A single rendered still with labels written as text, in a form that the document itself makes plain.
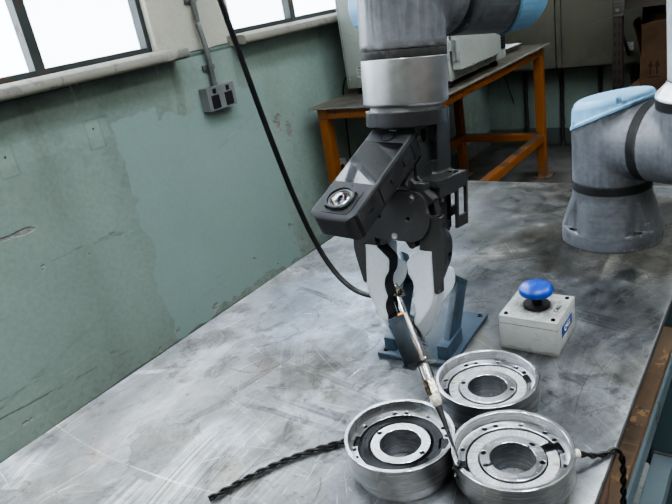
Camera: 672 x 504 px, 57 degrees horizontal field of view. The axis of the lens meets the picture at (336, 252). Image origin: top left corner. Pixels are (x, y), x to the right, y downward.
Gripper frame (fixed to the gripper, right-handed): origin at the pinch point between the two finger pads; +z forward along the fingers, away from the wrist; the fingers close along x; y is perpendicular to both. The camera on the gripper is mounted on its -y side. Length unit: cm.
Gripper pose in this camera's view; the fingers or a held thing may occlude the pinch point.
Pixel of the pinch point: (403, 324)
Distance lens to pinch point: 60.5
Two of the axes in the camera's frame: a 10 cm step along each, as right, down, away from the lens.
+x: -8.0, -1.1, 5.8
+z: 0.8, 9.6, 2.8
